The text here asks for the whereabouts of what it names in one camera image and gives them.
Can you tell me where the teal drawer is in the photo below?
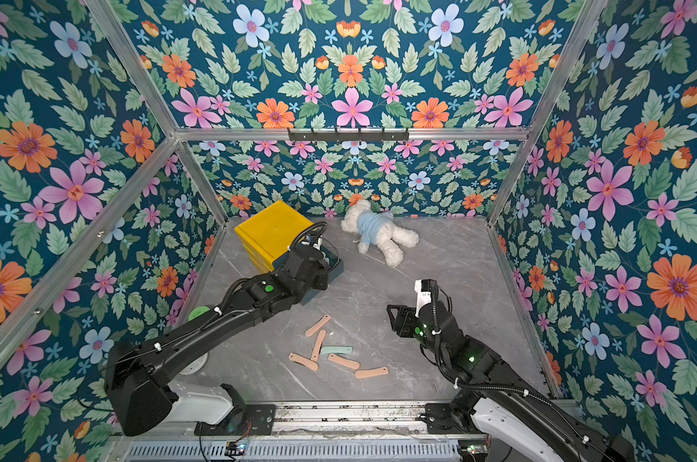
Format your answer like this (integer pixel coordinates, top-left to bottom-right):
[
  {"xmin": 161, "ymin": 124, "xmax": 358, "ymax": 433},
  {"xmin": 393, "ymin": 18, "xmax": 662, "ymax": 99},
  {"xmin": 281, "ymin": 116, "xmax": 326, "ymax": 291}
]
[{"xmin": 294, "ymin": 244, "xmax": 343, "ymax": 304}]

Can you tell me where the mint knife horizontal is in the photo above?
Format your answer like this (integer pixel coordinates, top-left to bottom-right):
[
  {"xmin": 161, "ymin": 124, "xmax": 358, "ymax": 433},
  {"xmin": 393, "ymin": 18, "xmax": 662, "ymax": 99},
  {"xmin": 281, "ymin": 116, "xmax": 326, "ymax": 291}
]
[{"xmin": 320, "ymin": 346, "xmax": 354, "ymax": 356}]

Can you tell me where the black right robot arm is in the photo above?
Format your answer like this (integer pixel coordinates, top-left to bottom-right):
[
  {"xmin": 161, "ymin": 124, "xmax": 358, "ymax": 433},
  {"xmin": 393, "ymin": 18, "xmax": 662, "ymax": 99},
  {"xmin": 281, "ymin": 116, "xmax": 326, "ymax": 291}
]
[{"xmin": 387, "ymin": 279, "xmax": 635, "ymax": 461}]

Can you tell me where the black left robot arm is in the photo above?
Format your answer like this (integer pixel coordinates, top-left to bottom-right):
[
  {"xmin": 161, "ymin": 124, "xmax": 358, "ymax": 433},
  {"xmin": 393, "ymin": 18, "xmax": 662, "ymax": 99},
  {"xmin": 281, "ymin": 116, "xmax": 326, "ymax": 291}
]
[{"xmin": 104, "ymin": 221, "xmax": 331, "ymax": 437}]

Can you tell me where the yellow drawer cabinet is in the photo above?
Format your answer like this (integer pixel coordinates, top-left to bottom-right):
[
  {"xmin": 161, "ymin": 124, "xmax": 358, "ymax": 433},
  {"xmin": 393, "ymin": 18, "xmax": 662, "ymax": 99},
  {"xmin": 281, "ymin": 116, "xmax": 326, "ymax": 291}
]
[{"xmin": 235, "ymin": 201, "xmax": 313, "ymax": 273}]

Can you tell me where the white teddy bear blue shirt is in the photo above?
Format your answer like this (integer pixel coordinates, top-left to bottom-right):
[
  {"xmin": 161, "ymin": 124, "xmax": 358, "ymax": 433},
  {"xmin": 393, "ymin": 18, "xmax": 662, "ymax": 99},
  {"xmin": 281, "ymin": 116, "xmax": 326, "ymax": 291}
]
[{"xmin": 341, "ymin": 199, "xmax": 420, "ymax": 268}]

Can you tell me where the green lidded small jar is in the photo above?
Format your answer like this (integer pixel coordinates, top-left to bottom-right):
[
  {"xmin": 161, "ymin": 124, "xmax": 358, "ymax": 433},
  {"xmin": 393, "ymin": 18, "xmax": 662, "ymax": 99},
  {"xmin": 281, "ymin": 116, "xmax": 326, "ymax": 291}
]
[{"xmin": 187, "ymin": 306, "xmax": 211, "ymax": 321}]

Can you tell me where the white round timer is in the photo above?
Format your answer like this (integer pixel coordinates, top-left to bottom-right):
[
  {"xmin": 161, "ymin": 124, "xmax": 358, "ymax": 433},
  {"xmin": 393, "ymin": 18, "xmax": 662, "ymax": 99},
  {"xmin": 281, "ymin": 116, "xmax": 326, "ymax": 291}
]
[{"xmin": 180, "ymin": 353, "xmax": 209, "ymax": 375}]

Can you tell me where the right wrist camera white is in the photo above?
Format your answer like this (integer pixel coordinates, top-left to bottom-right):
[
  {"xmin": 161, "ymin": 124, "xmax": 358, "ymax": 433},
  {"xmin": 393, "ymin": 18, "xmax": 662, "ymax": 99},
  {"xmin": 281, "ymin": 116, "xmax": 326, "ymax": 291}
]
[{"xmin": 414, "ymin": 279, "xmax": 439, "ymax": 317}]

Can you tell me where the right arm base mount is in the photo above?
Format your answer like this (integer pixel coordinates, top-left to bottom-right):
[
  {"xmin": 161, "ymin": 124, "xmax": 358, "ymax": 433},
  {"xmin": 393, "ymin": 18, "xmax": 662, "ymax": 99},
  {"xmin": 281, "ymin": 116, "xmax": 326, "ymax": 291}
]
[{"xmin": 416, "ymin": 385, "xmax": 484, "ymax": 435}]

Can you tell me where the black hook rail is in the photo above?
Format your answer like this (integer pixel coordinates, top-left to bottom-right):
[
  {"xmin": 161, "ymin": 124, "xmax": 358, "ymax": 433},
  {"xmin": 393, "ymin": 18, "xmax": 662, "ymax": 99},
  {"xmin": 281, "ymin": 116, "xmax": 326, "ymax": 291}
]
[{"xmin": 287, "ymin": 128, "xmax": 410, "ymax": 142}]

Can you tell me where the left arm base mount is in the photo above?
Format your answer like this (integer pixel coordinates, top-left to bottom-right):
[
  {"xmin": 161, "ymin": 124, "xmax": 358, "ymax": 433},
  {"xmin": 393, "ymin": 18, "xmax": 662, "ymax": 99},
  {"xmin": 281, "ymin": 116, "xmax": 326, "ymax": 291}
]
[{"xmin": 194, "ymin": 383, "xmax": 277, "ymax": 439}]

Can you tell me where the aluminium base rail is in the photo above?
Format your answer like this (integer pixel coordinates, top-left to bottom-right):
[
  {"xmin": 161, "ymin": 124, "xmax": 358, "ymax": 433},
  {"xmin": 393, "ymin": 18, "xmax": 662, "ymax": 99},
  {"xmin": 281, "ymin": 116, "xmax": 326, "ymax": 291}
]
[{"xmin": 102, "ymin": 400, "xmax": 592, "ymax": 462}]

